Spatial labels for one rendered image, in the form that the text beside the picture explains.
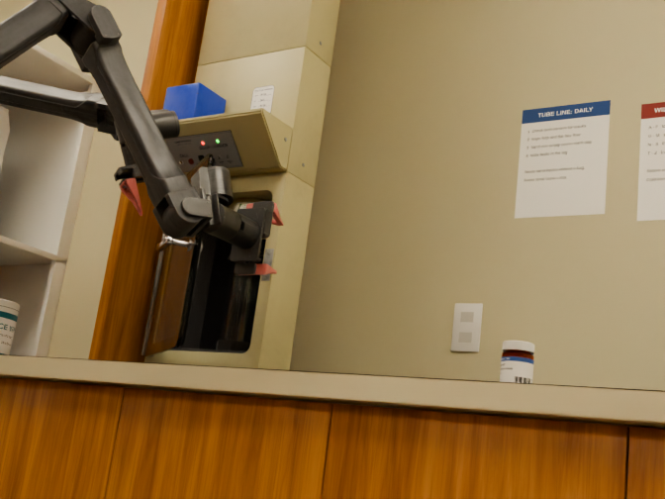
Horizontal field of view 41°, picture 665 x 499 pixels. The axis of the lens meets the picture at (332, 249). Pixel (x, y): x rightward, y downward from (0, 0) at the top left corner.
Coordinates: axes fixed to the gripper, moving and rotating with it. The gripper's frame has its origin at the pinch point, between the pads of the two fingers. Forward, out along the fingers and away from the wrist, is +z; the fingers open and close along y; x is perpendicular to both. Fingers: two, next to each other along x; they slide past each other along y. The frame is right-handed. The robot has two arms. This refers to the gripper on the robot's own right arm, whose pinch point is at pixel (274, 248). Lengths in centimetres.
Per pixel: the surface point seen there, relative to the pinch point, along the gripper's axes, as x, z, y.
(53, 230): 133, 55, 26
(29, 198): 150, 55, 38
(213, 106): 28.5, 7.2, 36.5
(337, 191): 23, 55, 32
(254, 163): 15.2, 8.6, 21.9
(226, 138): 20.3, 3.9, 26.5
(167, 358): 34.0, 11.9, -21.0
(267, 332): 8.9, 13.3, -14.2
